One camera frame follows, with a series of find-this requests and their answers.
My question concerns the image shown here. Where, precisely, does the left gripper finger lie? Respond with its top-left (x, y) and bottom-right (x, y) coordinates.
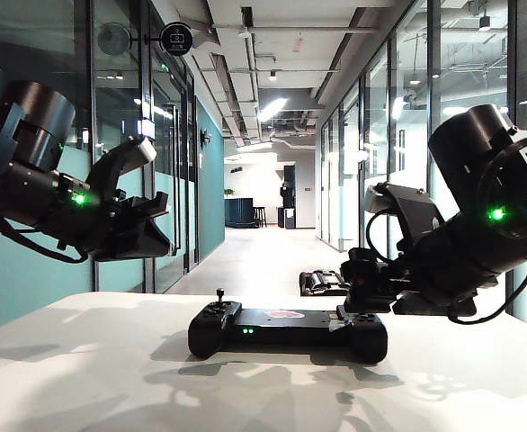
top-left (93, 218), bottom-right (174, 263)
top-left (126, 192), bottom-right (171, 220)

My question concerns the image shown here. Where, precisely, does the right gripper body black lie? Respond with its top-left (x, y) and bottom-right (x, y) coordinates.
top-left (379, 241), bottom-right (479, 316)

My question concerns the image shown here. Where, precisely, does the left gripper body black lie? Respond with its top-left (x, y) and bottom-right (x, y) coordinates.
top-left (58, 177), bottom-right (133, 261)

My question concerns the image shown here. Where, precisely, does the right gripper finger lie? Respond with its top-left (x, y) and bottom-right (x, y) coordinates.
top-left (344, 287), bottom-right (397, 315)
top-left (340, 247), bottom-right (384, 290)

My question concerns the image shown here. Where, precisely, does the black remote control with joysticks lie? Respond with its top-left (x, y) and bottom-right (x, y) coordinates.
top-left (187, 287), bottom-right (389, 365)

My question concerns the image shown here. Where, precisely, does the black quadruped robot dog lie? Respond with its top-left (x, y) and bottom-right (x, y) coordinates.
top-left (299, 268), bottom-right (350, 297)

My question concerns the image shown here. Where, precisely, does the dark bar counter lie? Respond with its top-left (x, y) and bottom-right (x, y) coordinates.
top-left (224, 197), bottom-right (256, 230)

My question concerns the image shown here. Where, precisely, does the tall black cabinet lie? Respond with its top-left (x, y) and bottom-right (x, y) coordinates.
top-left (282, 165), bottom-right (299, 230)

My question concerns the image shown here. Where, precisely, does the long ceiling tube light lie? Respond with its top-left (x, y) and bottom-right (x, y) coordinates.
top-left (257, 98), bottom-right (287, 122)

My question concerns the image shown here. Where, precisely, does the round black hanging sign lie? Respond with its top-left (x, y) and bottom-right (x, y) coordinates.
top-left (160, 22), bottom-right (194, 58)

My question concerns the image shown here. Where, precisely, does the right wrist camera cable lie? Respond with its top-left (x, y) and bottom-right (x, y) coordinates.
top-left (365, 211), bottom-right (404, 263)

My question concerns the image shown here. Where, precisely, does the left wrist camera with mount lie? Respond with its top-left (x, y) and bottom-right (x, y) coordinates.
top-left (85, 136), bottom-right (158, 202)

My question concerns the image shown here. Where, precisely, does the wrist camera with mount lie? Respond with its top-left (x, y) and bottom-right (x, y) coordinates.
top-left (364, 182), bottom-right (447, 256)
top-left (85, 136), bottom-right (158, 202)

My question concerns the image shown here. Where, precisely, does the long black vertical door handle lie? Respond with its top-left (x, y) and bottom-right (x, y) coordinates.
top-left (168, 103), bottom-right (183, 252)

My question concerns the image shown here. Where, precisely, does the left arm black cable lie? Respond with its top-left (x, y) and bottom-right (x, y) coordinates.
top-left (0, 215), bottom-right (89, 265)

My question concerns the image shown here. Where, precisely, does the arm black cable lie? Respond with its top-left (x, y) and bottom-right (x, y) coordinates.
top-left (447, 255), bottom-right (527, 325)
top-left (0, 215), bottom-right (89, 265)

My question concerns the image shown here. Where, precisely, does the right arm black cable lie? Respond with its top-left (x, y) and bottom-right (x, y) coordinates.
top-left (447, 255), bottom-right (527, 325)

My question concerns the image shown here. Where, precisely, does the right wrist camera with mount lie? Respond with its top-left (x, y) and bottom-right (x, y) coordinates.
top-left (364, 182), bottom-right (447, 256)

